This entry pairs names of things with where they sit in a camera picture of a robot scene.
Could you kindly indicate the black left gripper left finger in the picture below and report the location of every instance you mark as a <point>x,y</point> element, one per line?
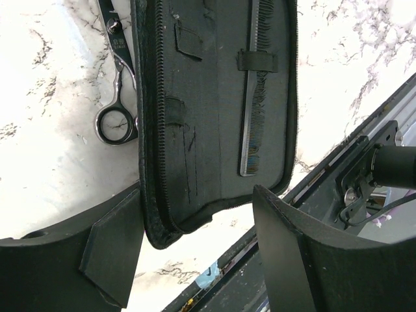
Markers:
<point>84,263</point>

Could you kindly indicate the black hair comb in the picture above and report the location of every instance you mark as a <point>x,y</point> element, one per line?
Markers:
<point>257,61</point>

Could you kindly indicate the black zip tool case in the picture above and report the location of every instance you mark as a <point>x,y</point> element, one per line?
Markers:
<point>191,110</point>

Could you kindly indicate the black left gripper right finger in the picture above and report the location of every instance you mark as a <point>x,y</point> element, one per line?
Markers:
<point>311,266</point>

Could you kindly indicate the silver hair scissors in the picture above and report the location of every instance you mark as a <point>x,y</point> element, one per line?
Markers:
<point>122,60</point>

